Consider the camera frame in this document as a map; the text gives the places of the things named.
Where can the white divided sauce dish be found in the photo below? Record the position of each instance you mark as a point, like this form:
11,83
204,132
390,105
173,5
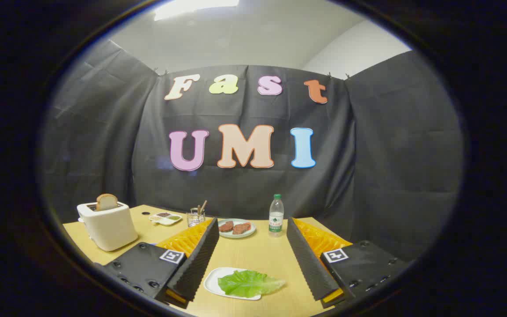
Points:
165,218

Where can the pale green plate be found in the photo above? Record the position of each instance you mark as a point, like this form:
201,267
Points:
251,231

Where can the clear plastic water bottle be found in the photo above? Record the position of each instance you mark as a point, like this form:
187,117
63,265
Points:
276,218

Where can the white square plate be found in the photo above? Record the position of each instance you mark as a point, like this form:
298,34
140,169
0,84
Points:
211,281

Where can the brown meat patty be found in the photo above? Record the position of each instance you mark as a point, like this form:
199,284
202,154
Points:
241,228
225,226

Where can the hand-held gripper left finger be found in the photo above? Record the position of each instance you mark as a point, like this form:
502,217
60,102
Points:
200,259

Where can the wooden chopsticks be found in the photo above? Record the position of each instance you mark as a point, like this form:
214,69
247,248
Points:
202,206

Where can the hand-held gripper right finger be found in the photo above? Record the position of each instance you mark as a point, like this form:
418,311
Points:
306,259

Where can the white toaster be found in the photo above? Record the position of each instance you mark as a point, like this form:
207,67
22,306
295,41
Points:
108,229

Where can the toasted bread slice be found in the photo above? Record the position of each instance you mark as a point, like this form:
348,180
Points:
106,202

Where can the green lettuce leaf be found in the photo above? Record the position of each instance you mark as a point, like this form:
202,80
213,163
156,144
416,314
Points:
249,284

